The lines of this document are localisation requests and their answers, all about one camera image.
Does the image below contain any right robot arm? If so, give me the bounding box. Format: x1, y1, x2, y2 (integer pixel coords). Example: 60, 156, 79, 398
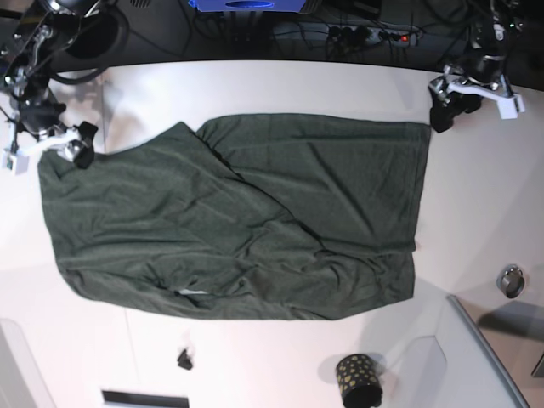
1, 1, 130, 174

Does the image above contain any white rectangular table slot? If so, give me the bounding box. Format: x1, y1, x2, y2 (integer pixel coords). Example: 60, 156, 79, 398
101, 390, 190, 408

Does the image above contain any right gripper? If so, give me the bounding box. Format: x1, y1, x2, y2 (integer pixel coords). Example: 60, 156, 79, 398
6, 102, 99, 169

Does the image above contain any round metal table grommet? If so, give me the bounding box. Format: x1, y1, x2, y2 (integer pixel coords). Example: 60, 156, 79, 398
496, 264, 525, 299

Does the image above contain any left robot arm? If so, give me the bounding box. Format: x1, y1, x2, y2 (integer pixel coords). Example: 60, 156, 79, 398
428, 1, 525, 133

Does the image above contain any small black plastic clip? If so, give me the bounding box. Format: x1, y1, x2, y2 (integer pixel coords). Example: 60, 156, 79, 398
177, 348, 194, 371

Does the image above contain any black round stool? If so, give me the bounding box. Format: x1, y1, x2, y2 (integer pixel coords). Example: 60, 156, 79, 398
66, 1, 130, 62

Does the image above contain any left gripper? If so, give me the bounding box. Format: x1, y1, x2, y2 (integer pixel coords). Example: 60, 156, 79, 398
428, 54, 523, 133

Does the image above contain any dark green t-shirt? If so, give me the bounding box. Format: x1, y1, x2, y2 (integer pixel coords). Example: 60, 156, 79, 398
38, 114, 431, 320

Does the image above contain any blue plastic box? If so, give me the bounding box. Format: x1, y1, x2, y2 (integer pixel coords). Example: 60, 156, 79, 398
188, 0, 305, 13

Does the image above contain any black cup with gold dots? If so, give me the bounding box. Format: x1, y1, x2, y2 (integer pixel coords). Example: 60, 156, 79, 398
335, 354, 383, 408

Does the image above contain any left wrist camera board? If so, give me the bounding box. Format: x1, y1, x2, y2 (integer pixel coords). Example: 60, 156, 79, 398
496, 93, 525, 120

